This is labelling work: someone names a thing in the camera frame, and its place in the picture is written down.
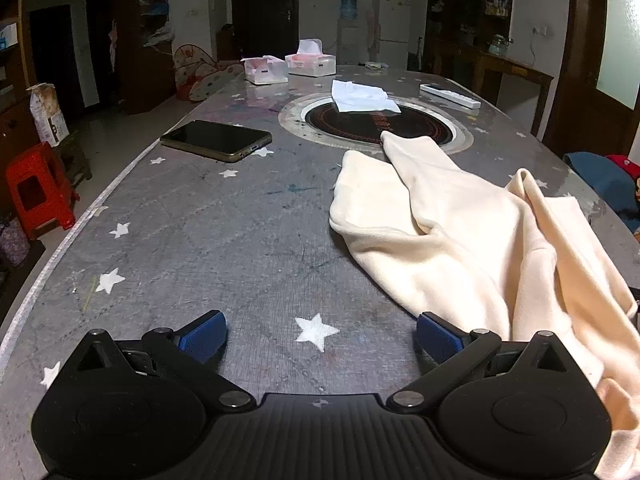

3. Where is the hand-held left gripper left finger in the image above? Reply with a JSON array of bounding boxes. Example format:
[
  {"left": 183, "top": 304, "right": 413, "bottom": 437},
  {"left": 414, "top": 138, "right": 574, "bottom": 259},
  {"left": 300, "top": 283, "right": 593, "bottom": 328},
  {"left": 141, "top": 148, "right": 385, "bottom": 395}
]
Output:
[{"left": 60, "top": 310, "right": 253, "bottom": 413}]

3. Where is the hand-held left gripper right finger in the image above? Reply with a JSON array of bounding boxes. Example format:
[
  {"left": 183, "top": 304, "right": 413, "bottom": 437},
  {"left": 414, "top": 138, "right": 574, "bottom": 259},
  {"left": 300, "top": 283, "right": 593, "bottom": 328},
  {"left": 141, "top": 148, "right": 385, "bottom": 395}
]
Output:
[{"left": 387, "top": 310, "right": 596, "bottom": 413}]

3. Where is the cream fleece garment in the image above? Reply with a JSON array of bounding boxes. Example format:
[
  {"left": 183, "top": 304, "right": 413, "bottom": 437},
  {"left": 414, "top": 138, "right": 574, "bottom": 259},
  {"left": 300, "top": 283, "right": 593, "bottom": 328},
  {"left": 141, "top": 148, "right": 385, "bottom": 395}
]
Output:
[{"left": 329, "top": 131, "right": 640, "bottom": 480}]

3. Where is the black smartphone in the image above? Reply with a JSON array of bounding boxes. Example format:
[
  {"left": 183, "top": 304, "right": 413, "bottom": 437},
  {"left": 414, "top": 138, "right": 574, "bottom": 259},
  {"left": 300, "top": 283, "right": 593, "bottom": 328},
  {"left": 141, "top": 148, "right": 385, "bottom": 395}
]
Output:
[{"left": 160, "top": 120, "right": 273, "bottom": 163}]

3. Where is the speckled grey container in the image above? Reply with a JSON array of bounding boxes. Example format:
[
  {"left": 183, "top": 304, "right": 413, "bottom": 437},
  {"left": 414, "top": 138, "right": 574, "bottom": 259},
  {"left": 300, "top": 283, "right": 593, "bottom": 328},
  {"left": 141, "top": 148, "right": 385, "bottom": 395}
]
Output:
[{"left": 0, "top": 215, "right": 32, "bottom": 267}]

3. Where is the dark low stool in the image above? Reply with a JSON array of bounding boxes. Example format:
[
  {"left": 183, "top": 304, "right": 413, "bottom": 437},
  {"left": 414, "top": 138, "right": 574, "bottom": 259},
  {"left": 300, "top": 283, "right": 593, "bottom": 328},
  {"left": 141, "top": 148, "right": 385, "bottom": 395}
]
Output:
[{"left": 52, "top": 130, "right": 93, "bottom": 186}]

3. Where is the blue covered sofa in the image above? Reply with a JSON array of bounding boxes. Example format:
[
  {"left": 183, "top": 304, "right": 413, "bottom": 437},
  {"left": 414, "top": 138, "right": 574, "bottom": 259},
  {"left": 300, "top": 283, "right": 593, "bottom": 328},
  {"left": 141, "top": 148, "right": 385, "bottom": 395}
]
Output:
[{"left": 562, "top": 151, "right": 640, "bottom": 241}]

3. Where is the round built-in induction cooker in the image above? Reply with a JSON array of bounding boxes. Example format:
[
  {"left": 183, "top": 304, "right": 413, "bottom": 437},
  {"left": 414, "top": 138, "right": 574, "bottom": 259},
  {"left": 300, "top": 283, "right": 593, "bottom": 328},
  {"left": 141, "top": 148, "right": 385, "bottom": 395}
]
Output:
[{"left": 278, "top": 94, "right": 473, "bottom": 153}]

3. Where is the red plastic stool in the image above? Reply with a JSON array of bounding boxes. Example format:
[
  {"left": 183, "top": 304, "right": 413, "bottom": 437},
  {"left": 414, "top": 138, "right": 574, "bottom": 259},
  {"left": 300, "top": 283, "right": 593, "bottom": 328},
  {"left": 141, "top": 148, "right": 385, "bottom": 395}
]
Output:
[{"left": 5, "top": 141, "right": 81, "bottom": 241}]

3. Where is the white remote control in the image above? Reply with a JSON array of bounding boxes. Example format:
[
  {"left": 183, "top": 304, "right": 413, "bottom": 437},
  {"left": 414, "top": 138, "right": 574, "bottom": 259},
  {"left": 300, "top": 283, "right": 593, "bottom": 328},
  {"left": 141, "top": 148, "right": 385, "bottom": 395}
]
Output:
[{"left": 419, "top": 83, "right": 482, "bottom": 110}]

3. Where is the white tissue sheet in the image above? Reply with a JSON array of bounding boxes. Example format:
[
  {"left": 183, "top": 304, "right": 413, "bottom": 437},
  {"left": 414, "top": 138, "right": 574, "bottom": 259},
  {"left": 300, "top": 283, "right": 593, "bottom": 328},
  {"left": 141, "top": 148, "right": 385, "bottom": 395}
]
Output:
[{"left": 331, "top": 79, "right": 402, "bottom": 115}]

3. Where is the floral mesh food cover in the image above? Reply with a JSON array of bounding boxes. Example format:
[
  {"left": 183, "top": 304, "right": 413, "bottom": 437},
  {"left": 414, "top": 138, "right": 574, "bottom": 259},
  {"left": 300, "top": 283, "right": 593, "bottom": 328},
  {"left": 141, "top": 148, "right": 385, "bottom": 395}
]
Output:
[{"left": 172, "top": 42, "right": 246, "bottom": 103}]

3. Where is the white brown paper sack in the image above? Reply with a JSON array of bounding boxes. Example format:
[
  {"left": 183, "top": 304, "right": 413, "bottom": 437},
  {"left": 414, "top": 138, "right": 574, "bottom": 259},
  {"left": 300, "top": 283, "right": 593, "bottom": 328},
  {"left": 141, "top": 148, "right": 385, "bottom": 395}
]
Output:
[{"left": 27, "top": 82, "right": 71, "bottom": 148}]

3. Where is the wooden side table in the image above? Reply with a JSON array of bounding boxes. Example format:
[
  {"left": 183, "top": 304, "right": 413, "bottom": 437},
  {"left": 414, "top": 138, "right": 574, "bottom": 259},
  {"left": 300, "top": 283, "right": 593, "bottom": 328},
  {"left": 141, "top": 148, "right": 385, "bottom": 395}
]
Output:
[{"left": 432, "top": 42, "right": 555, "bottom": 136}]

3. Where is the pink tissue box with tissue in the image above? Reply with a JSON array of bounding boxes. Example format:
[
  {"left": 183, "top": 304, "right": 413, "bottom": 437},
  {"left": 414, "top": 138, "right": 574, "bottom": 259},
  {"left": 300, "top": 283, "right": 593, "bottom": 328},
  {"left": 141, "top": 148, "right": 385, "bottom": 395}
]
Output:
[{"left": 285, "top": 38, "right": 337, "bottom": 78}]

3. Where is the dark chair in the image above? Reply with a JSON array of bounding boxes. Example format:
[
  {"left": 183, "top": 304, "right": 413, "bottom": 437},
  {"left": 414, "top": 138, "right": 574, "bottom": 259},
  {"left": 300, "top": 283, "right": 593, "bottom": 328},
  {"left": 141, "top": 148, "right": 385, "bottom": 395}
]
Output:
[{"left": 217, "top": 24, "right": 241, "bottom": 61}]

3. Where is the white water dispenser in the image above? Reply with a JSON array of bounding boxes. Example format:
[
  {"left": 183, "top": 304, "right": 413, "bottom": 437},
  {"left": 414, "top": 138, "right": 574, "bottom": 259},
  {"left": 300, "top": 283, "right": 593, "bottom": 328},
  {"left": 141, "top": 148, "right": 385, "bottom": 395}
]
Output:
[{"left": 336, "top": 22, "right": 368, "bottom": 66}]

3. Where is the wooden door with frosted glass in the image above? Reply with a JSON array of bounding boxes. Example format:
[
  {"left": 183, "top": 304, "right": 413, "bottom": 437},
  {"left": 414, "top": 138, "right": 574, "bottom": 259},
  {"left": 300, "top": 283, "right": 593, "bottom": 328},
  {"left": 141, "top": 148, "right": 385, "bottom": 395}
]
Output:
[{"left": 542, "top": 0, "right": 640, "bottom": 156}]

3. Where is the white refrigerator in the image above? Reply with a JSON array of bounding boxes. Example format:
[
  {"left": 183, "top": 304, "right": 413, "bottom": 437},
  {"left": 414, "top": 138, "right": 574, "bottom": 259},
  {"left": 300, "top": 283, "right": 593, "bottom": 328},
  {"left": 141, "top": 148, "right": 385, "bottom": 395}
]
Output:
[{"left": 372, "top": 0, "right": 412, "bottom": 68}]

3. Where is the dark entrance door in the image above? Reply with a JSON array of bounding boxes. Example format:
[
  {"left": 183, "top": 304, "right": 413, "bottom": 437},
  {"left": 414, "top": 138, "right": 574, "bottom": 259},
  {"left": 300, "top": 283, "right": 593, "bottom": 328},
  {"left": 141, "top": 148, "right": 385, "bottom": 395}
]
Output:
[{"left": 231, "top": 0, "right": 300, "bottom": 61}]

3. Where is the dark wooden arched wall cabinet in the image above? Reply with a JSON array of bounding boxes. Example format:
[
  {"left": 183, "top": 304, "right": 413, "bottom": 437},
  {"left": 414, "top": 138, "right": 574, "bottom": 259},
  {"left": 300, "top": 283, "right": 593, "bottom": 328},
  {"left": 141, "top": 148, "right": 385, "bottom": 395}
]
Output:
[{"left": 0, "top": 0, "right": 176, "bottom": 211}]

